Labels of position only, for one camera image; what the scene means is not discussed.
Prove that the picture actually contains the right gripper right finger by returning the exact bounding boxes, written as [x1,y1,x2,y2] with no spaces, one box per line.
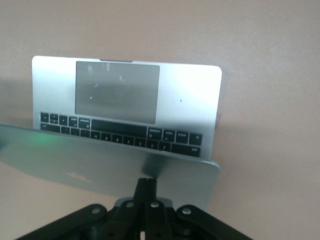
[142,178,252,240]

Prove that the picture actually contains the grey laptop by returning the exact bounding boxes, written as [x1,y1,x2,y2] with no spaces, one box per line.
[0,55,223,211]

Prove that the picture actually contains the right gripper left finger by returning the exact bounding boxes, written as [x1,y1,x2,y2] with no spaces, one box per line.
[17,177,149,240]

